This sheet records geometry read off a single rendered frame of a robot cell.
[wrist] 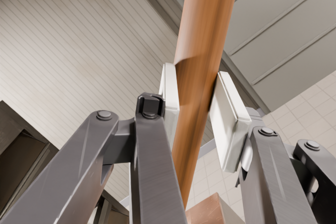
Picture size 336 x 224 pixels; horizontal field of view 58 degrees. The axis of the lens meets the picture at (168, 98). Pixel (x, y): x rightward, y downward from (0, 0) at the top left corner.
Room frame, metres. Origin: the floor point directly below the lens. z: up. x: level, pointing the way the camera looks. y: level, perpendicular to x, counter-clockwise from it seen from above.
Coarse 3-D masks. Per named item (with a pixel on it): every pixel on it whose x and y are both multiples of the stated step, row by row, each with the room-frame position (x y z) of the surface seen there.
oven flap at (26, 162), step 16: (16, 144) 1.80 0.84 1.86; (32, 144) 1.85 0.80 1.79; (48, 144) 1.88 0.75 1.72; (0, 160) 1.64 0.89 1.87; (16, 160) 1.68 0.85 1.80; (32, 160) 1.73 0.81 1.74; (0, 176) 1.54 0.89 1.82; (16, 176) 1.58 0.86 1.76; (0, 192) 1.45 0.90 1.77; (16, 192) 1.46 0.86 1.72; (0, 208) 1.36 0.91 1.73
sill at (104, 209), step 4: (104, 200) 1.90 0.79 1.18; (100, 204) 1.88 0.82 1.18; (104, 204) 1.87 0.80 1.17; (100, 208) 1.84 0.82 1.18; (104, 208) 1.84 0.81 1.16; (96, 212) 1.83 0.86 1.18; (100, 212) 1.79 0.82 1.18; (104, 212) 1.81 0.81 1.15; (96, 216) 1.79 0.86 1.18; (100, 216) 1.76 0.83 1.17; (104, 216) 1.78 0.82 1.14; (96, 220) 1.74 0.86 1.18; (100, 220) 1.73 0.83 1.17
